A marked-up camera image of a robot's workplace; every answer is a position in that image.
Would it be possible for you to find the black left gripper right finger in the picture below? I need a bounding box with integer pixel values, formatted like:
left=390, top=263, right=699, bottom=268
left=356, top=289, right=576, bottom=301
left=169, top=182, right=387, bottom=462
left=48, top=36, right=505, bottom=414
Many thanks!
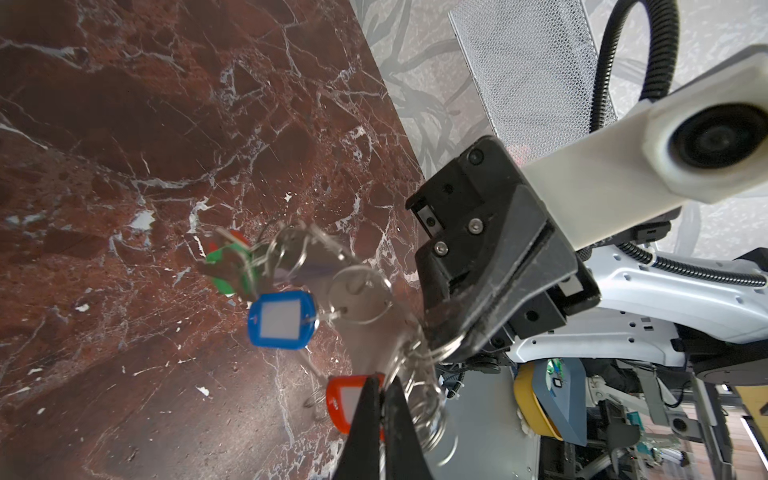
left=382, top=378, right=433, bottom=480

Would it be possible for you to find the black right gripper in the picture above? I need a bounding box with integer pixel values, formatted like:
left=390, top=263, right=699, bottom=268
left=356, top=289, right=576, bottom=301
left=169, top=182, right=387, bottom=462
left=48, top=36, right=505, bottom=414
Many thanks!
left=406, top=136, right=600, bottom=361

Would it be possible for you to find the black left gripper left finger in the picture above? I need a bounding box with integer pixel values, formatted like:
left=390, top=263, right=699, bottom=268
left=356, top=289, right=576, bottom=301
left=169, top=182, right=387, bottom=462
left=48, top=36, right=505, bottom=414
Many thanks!
left=333, top=374, right=383, bottom=479

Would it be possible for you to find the bunch of coloured keys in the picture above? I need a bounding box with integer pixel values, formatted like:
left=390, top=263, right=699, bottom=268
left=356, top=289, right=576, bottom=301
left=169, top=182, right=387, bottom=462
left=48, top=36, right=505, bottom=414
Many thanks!
left=197, top=227, right=318, bottom=351

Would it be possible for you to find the red capped key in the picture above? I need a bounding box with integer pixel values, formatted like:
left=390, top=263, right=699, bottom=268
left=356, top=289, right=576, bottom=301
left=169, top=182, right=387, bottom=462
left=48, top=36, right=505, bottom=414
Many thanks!
left=325, top=375, right=368, bottom=435

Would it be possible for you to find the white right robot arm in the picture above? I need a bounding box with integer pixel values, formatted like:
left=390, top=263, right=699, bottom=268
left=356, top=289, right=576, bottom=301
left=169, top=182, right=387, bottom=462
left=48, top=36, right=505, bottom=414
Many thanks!
left=406, top=136, right=767, bottom=479

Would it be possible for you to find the yellow and grey bin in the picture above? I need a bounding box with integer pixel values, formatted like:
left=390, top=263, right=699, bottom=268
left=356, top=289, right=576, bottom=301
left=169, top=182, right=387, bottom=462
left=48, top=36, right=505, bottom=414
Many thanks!
left=513, top=358, right=588, bottom=446

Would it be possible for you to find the white wire mesh basket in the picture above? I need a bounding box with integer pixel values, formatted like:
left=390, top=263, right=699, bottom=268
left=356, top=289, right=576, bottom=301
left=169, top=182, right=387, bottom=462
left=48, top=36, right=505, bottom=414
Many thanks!
left=449, top=0, right=598, bottom=165

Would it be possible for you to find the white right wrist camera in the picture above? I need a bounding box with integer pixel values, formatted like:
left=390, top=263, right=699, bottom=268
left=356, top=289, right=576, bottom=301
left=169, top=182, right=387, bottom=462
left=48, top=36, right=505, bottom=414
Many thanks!
left=523, top=45, right=767, bottom=249

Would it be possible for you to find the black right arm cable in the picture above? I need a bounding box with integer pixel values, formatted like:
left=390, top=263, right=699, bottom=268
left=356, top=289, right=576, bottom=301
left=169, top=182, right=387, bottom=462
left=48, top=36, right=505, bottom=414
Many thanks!
left=589, top=0, right=768, bottom=289

